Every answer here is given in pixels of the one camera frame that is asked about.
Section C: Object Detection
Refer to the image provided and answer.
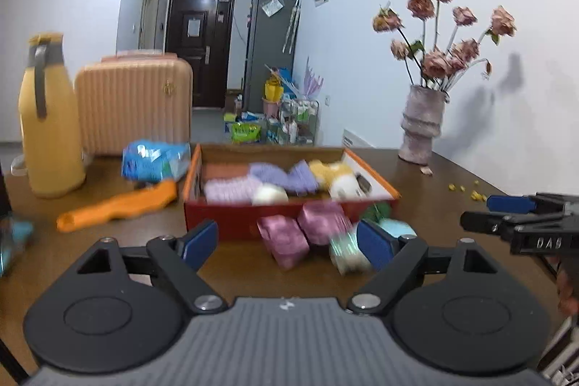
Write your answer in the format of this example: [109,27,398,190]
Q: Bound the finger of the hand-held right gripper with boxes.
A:
[460,211,566,238]
[486,192,579,216]

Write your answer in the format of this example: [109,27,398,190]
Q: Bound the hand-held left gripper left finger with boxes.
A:
[75,220,228,315]

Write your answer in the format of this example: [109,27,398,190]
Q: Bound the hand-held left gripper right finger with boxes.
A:
[346,220,500,317]

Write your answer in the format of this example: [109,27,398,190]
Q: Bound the orange cardboard shoe box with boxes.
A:
[183,143,401,241]

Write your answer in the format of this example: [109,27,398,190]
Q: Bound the mint green towel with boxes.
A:
[329,231,373,276]

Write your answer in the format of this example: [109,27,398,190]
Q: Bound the yellow plush toy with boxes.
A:
[309,160,354,190]

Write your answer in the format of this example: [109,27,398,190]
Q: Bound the light blue soft roll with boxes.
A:
[379,219,418,239]

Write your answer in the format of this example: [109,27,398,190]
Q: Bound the dark green soft item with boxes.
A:
[360,203,392,225]

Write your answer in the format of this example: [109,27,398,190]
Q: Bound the white soft ball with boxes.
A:
[252,182,289,206]

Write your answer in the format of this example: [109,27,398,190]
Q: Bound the person's right hand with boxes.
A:
[555,255,579,317]

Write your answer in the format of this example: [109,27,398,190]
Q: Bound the scattered yellow crumbs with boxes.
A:
[448,182,487,202]

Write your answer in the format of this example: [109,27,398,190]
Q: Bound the pink rolled towel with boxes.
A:
[297,202,353,246]
[257,216,311,270]

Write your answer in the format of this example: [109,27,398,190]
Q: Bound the purple knitted cloth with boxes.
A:
[203,175,263,205]

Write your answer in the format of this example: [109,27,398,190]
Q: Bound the blue wet wipes pack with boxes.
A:
[121,139,192,183]

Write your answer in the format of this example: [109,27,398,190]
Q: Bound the orange plastic tool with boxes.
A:
[56,179,178,233]

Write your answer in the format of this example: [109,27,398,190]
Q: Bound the lavender fluffy cloth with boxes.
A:
[250,160,320,195]

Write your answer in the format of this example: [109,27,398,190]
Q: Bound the white slatted object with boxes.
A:
[536,316,579,386]

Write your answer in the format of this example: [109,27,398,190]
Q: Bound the green printed bag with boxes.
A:
[231,121,262,144]

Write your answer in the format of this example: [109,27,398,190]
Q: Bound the pale purple ribbed vase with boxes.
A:
[398,85,450,165]

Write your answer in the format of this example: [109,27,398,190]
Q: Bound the metal storage rack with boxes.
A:
[278,97,320,145]

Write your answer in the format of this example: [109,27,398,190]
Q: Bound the pink ribbed suitcase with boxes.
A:
[75,51,194,156]

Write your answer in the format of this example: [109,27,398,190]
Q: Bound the bunch of dried pink roses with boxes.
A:
[373,0,517,94]

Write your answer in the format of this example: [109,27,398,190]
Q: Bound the yellow bucket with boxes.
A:
[263,79,285,101]

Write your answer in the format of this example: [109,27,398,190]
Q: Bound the purple folded umbrella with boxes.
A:
[302,57,325,99]

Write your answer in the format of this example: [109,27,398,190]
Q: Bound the yellow thermos jug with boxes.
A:
[18,33,87,199]

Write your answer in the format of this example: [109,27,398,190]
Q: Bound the teal blurred object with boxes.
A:
[0,221,35,276]

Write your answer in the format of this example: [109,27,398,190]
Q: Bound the dark brown entrance door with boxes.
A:
[165,0,236,110]

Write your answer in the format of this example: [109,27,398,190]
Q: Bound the grey refrigerator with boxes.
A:
[243,0,300,101]

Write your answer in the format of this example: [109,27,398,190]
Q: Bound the white interior door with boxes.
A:
[140,0,162,51]

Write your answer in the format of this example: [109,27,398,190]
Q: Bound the white folded umbrella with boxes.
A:
[283,0,302,55]

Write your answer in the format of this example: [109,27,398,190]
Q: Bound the white wall heater panel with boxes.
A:
[342,128,377,150]

